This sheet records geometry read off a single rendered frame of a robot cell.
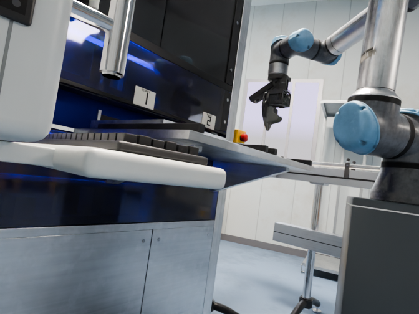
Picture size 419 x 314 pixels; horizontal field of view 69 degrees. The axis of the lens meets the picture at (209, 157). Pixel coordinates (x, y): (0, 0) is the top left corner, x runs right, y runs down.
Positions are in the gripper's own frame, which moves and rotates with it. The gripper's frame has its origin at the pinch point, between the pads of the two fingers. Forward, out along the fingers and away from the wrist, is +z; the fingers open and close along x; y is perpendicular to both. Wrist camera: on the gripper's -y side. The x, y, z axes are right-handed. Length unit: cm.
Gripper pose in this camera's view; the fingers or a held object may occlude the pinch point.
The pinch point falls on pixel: (265, 127)
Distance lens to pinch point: 121.6
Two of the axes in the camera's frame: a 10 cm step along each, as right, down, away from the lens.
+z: -1.3, 9.9, -0.6
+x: 6.2, 1.3, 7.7
